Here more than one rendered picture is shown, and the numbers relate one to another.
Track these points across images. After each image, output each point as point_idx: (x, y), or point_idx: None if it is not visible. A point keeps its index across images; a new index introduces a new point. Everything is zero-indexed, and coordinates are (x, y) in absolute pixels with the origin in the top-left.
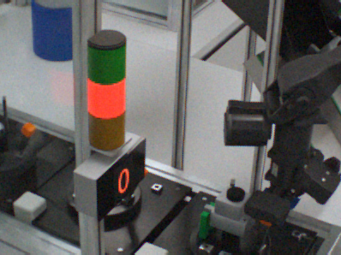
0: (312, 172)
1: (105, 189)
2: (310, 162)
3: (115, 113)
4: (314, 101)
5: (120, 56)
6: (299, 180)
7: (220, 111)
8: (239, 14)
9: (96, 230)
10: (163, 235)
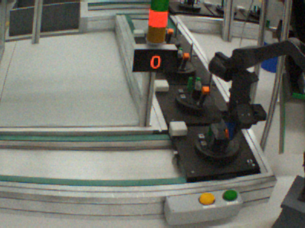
0: (240, 108)
1: (139, 57)
2: (244, 104)
3: (154, 24)
4: (241, 62)
5: (160, 1)
6: (232, 108)
7: None
8: None
9: (145, 88)
10: (198, 127)
